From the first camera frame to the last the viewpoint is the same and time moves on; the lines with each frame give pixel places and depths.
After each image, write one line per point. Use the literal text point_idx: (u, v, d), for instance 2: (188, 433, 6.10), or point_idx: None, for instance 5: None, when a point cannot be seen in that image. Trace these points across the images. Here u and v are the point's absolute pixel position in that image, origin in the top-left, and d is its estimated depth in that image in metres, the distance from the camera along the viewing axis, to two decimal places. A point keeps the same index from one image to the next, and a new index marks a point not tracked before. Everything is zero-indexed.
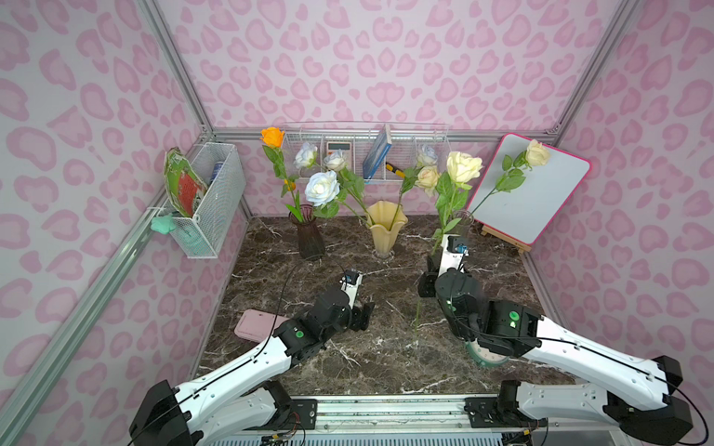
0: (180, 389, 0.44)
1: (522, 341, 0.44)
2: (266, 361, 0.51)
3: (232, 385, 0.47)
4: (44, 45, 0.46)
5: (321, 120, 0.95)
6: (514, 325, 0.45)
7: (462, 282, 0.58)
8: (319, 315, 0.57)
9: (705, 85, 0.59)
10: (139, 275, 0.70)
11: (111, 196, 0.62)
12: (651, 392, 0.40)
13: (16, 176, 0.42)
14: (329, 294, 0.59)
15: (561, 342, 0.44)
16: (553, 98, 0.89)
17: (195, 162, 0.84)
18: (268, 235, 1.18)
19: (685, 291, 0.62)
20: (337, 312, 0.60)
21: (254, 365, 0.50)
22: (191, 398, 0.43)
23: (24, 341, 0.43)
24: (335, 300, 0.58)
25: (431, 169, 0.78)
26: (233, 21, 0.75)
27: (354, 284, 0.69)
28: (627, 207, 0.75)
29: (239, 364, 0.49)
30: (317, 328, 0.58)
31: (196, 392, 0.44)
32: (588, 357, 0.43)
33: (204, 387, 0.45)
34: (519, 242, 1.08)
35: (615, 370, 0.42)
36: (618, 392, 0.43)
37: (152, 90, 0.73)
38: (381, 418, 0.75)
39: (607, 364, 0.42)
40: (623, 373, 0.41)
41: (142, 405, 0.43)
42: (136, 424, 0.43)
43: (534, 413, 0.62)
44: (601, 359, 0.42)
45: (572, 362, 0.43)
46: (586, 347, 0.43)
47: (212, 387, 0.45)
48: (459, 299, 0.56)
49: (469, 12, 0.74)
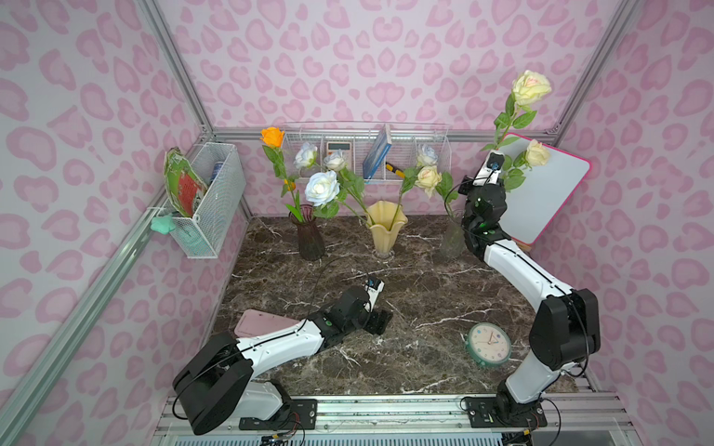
0: (241, 341, 0.48)
1: (484, 242, 0.63)
2: (306, 336, 0.57)
3: (283, 348, 0.52)
4: (43, 45, 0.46)
5: (321, 120, 0.95)
6: (486, 233, 0.65)
7: (498, 197, 0.60)
8: (343, 308, 0.64)
9: (705, 85, 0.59)
10: (139, 274, 0.70)
11: (112, 196, 0.62)
12: (540, 290, 0.50)
13: (16, 176, 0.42)
14: (354, 288, 0.66)
15: (504, 247, 0.61)
16: (553, 98, 0.89)
17: (195, 162, 0.84)
18: (268, 235, 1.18)
19: (684, 291, 0.62)
20: (360, 306, 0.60)
21: (297, 337, 0.55)
22: (250, 349, 0.47)
23: (24, 342, 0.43)
24: (358, 294, 0.65)
25: (431, 169, 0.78)
26: (233, 21, 0.75)
27: (375, 289, 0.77)
28: (627, 207, 0.75)
29: (283, 334, 0.54)
30: (342, 321, 0.65)
31: (254, 346, 0.48)
32: (518, 261, 0.57)
33: (260, 345, 0.49)
34: (520, 242, 1.08)
35: (527, 272, 0.54)
36: (529, 295, 0.53)
37: (152, 90, 0.73)
38: (381, 418, 0.75)
39: (525, 268, 0.55)
40: (532, 276, 0.53)
41: (199, 355, 0.45)
42: (189, 371, 0.45)
43: (514, 388, 0.65)
44: (525, 265, 0.56)
45: (504, 263, 0.59)
46: (522, 257, 0.57)
47: (267, 345, 0.50)
48: (484, 204, 0.60)
49: (468, 12, 0.73)
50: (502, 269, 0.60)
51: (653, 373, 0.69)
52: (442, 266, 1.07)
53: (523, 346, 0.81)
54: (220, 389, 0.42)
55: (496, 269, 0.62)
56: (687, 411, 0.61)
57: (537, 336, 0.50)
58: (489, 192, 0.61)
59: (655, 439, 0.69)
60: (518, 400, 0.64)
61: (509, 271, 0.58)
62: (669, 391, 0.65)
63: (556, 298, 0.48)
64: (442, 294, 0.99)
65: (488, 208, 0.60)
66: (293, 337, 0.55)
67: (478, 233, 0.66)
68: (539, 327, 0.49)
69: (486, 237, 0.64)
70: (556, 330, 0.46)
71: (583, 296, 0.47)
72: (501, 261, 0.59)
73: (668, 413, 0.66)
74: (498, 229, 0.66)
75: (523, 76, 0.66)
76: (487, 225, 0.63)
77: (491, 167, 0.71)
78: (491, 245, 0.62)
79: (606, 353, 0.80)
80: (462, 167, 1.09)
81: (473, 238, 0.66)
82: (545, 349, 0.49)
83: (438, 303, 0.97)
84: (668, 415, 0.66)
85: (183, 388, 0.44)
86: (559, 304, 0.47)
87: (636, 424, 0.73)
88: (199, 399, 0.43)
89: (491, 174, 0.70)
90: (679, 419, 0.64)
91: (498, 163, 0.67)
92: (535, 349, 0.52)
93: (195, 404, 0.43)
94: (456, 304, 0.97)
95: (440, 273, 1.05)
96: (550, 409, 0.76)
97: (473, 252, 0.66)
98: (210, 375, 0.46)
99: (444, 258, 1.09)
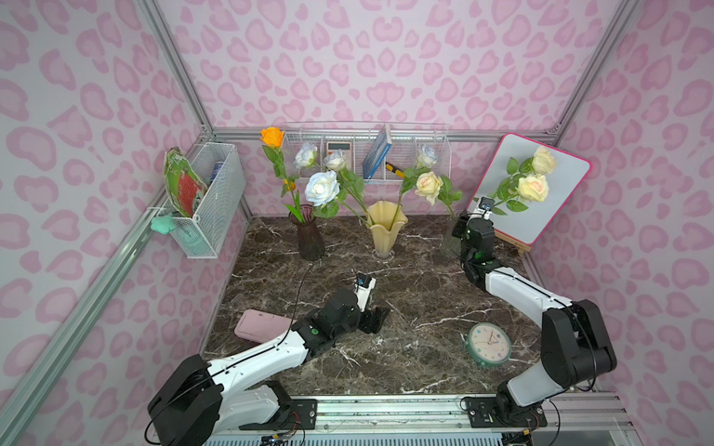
0: (213, 364, 0.46)
1: (483, 272, 0.65)
2: (286, 351, 0.54)
3: (259, 366, 0.50)
4: (43, 45, 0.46)
5: (321, 120, 0.95)
6: (484, 264, 0.68)
7: (487, 229, 0.65)
8: (329, 315, 0.60)
9: (705, 85, 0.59)
10: (139, 274, 0.70)
11: (112, 196, 0.62)
12: (539, 306, 0.51)
13: (16, 176, 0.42)
14: (340, 294, 0.62)
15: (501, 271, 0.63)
16: (553, 98, 0.89)
17: (195, 162, 0.84)
18: (268, 235, 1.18)
19: (684, 291, 0.62)
20: (347, 311, 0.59)
21: (277, 353, 0.53)
22: (222, 373, 0.46)
23: (24, 342, 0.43)
24: (344, 300, 0.61)
25: (431, 176, 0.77)
26: (233, 21, 0.75)
27: (365, 288, 0.81)
28: (627, 207, 0.75)
29: (262, 349, 0.52)
30: (329, 327, 0.62)
31: (227, 368, 0.47)
32: (518, 282, 0.58)
33: (234, 365, 0.48)
34: (519, 242, 1.08)
35: (526, 291, 0.55)
36: (531, 314, 0.54)
37: (152, 90, 0.73)
38: (381, 418, 0.75)
39: (523, 288, 0.56)
40: (531, 294, 0.54)
41: (170, 380, 0.44)
42: (159, 398, 0.44)
43: (517, 395, 0.64)
44: (524, 285, 0.57)
45: (503, 287, 0.60)
46: (519, 279, 0.59)
47: (242, 366, 0.48)
48: (472, 234, 0.66)
49: (468, 12, 0.73)
50: (504, 294, 0.61)
51: (653, 373, 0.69)
52: (442, 266, 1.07)
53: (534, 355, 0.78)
54: (191, 415, 0.40)
55: (498, 295, 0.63)
56: (687, 411, 0.61)
57: (548, 354, 0.48)
58: (478, 225, 0.66)
59: (655, 439, 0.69)
60: (520, 403, 0.64)
61: (509, 294, 0.59)
62: (669, 391, 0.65)
63: (559, 309, 0.49)
64: (443, 294, 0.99)
65: (476, 237, 0.66)
66: (274, 351, 0.53)
67: (477, 265, 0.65)
68: (548, 344, 0.48)
69: (485, 267, 0.67)
70: (562, 345, 0.45)
71: (584, 307, 0.48)
72: (500, 286, 0.61)
73: (668, 413, 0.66)
74: (495, 258, 0.70)
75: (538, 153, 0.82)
76: (482, 255, 0.69)
77: (482, 207, 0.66)
78: (490, 273, 0.64)
79: None
80: (462, 167, 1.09)
81: (472, 268, 0.68)
82: (556, 368, 0.48)
83: (438, 303, 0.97)
84: (668, 415, 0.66)
85: (154, 414, 0.43)
86: (561, 315, 0.47)
87: (635, 424, 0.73)
88: (171, 425, 0.42)
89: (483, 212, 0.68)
90: (678, 418, 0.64)
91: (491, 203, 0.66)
92: (547, 368, 0.50)
93: (167, 429, 0.42)
94: (456, 304, 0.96)
95: (440, 273, 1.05)
96: (550, 409, 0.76)
97: (474, 282, 0.67)
98: (182, 400, 0.46)
99: (444, 258, 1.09)
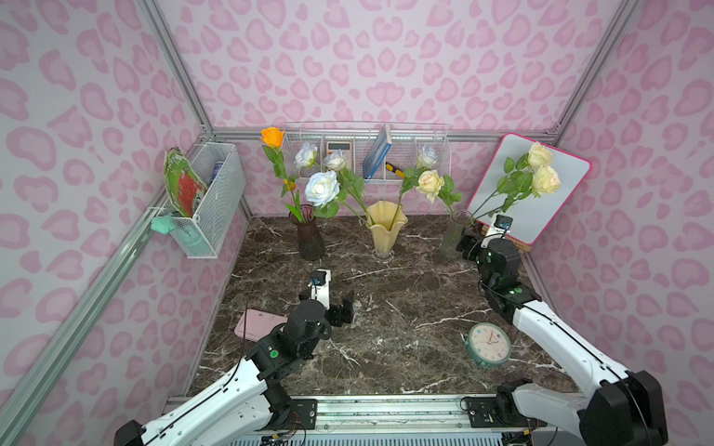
0: (147, 429, 0.44)
1: (511, 305, 0.57)
2: (235, 389, 0.49)
3: (203, 418, 0.46)
4: (44, 45, 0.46)
5: (321, 120, 0.95)
6: (511, 294, 0.60)
7: (511, 252, 0.58)
8: (293, 333, 0.53)
9: (706, 85, 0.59)
10: (139, 274, 0.70)
11: (111, 196, 0.62)
12: (591, 373, 0.44)
13: (16, 176, 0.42)
14: (301, 309, 0.54)
15: (539, 314, 0.54)
16: (553, 98, 0.89)
17: (195, 162, 0.84)
18: (268, 235, 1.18)
19: (684, 291, 0.62)
20: (313, 328, 0.56)
21: (223, 395, 0.48)
22: (157, 437, 0.43)
23: (24, 342, 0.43)
24: (308, 315, 0.53)
25: (432, 174, 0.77)
26: (233, 21, 0.75)
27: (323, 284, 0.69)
28: (627, 207, 0.75)
29: (207, 394, 0.48)
30: (295, 345, 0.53)
31: (162, 431, 0.44)
32: (559, 334, 0.50)
33: (171, 425, 0.44)
34: (519, 242, 1.08)
35: (573, 349, 0.48)
36: (572, 375, 0.48)
37: (152, 90, 0.73)
38: (381, 418, 0.75)
39: (566, 341, 0.49)
40: (577, 354, 0.47)
41: None
42: None
43: (521, 403, 0.63)
44: (569, 340, 0.49)
45: (541, 334, 0.52)
46: (559, 327, 0.51)
47: (179, 424, 0.44)
48: (497, 257, 0.58)
49: (468, 12, 0.73)
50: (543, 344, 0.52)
51: (653, 373, 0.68)
52: (442, 266, 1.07)
53: (535, 356, 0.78)
54: None
55: (528, 335, 0.56)
56: (688, 411, 0.61)
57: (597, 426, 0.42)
58: (501, 247, 0.59)
59: None
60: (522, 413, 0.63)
61: (546, 341, 0.52)
62: (669, 391, 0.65)
63: (614, 386, 0.42)
64: (442, 294, 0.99)
65: (501, 260, 0.58)
66: (218, 393, 0.48)
67: (501, 293, 0.63)
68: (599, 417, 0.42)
69: (512, 297, 0.59)
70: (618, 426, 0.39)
71: (642, 382, 0.41)
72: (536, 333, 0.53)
73: (668, 413, 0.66)
74: (522, 286, 0.62)
75: (535, 152, 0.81)
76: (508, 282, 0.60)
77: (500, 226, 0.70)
78: (522, 308, 0.56)
79: (606, 353, 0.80)
80: (462, 167, 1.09)
81: (498, 297, 0.60)
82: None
83: (438, 303, 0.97)
84: (668, 415, 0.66)
85: None
86: (617, 394, 0.41)
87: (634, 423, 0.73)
88: None
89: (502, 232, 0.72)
90: (678, 418, 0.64)
91: (509, 221, 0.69)
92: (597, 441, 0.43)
93: None
94: (456, 304, 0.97)
95: (440, 273, 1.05)
96: None
97: (500, 314, 0.59)
98: None
99: (444, 258, 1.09)
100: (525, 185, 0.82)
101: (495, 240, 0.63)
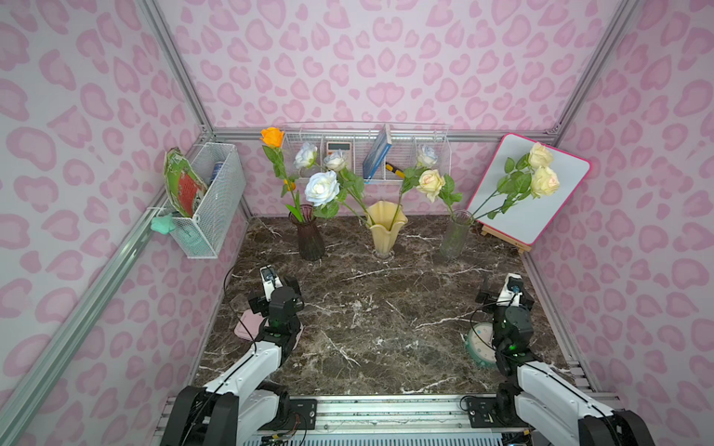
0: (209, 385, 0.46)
1: (515, 366, 0.63)
2: (264, 353, 0.58)
3: (250, 371, 0.52)
4: (44, 45, 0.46)
5: (321, 121, 0.95)
6: (517, 356, 0.66)
7: (524, 321, 0.64)
8: (277, 318, 0.66)
9: (706, 85, 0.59)
10: (139, 274, 0.70)
11: (111, 196, 0.62)
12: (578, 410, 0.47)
13: (16, 177, 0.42)
14: (274, 295, 0.66)
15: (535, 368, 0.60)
16: (554, 98, 0.89)
17: (195, 162, 0.84)
18: (268, 235, 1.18)
19: (684, 291, 0.62)
20: (290, 307, 0.69)
21: (257, 357, 0.56)
22: (223, 385, 0.46)
23: (24, 342, 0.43)
24: (282, 297, 0.65)
25: (433, 173, 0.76)
26: (233, 21, 0.75)
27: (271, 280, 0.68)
28: (626, 207, 0.75)
29: (243, 360, 0.54)
30: (284, 325, 0.68)
31: (225, 380, 0.47)
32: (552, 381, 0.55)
33: (228, 377, 0.48)
34: (519, 242, 1.08)
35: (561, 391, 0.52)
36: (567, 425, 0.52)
37: (152, 90, 0.73)
38: (381, 418, 0.75)
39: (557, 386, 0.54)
40: (566, 395, 0.51)
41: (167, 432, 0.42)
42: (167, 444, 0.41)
43: (520, 409, 0.64)
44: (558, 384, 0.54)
45: (535, 384, 0.58)
46: (554, 378, 0.56)
47: (237, 374, 0.50)
48: (510, 327, 0.65)
49: (468, 12, 0.73)
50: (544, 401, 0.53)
51: (653, 373, 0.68)
52: (442, 266, 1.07)
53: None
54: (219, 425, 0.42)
55: (531, 393, 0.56)
56: (688, 412, 0.61)
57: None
58: (514, 316, 0.65)
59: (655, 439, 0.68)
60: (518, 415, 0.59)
61: (544, 393, 0.56)
62: (669, 391, 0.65)
63: (595, 418, 0.44)
64: (443, 294, 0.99)
65: (514, 331, 0.64)
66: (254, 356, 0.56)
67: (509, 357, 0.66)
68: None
69: (517, 360, 0.64)
70: None
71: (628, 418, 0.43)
72: (537, 390, 0.58)
73: (668, 413, 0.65)
74: (530, 351, 0.67)
75: (535, 150, 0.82)
76: (517, 347, 0.66)
77: (511, 289, 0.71)
78: (523, 365, 0.62)
79: (606, 353, 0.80)
80: (462, 167, 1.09)
81: (504, 360, 0.66)
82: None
83: (438, 303, 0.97)
84: (668, 415, 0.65)
85: None
86: (599, 425, 0.43)
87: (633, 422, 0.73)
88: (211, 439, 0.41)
89: (512, 295, 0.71)
90: (678, 418, 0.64)
91: (520, 284, 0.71)
92: None
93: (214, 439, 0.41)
94: (456, 304, 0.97)
95: (440, 273, 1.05)
96: None
97: (505, 375, 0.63)
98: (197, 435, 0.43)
99: (444, 258, 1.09)
100: (523, 185, 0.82)
101: (510, 308, 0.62)
